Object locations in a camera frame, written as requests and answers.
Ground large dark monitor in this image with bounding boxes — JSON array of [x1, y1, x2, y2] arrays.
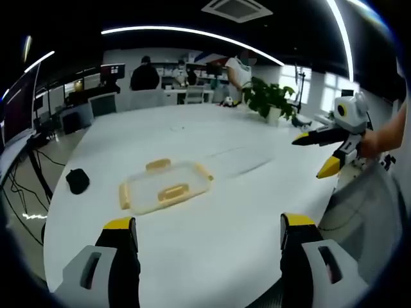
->
[[0, 60, 43, 152]]

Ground clear container lid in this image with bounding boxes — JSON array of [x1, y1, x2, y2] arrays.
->
[[118, 157, 215, 216]]

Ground green potted plant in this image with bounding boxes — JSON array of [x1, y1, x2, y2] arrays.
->
[[240, 76, 300, 126]]

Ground ceiling air vent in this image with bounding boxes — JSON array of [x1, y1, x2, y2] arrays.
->
[[201, 0, 274, 24]]

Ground black floor cables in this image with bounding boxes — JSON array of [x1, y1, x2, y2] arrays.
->
[[0, 149, 54, 206]]

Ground long ceiling light strip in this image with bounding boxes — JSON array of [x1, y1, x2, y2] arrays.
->
[[326, 0, 354, 81], [101, 26, 285, 67]]

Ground small dark monitor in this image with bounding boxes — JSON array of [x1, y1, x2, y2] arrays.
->
[[100, 63, 127, 86]]

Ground thin metal stand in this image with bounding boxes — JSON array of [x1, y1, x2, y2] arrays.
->
[[293, 62, 306, 114]]

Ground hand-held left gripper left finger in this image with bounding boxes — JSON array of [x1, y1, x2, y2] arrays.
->
[[53, 216, 142, 308]]

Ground grey office chair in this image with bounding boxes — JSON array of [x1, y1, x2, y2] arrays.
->
[[88, 92, 118, 118], [128, 89, 168, 110], [184, 85, 206, 105]]

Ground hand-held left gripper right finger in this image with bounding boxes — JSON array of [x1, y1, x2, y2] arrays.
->
[[279, 212, 370, 308]]

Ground small black object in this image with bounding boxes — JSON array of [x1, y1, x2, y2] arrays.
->
[[66, 168, 91, 195]]

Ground person's right hand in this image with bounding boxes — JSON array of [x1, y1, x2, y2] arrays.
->
[[360, 129, 387, 158]]

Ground small black white toy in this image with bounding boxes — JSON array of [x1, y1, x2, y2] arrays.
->
[[219, 96, 242, 108]]

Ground short ceiling light strip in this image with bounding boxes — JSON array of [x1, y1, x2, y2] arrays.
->
[[24, 50, 56, 74]]

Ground person's white clothing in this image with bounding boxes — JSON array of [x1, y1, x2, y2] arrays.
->
[[320, 159, 404, 267]]

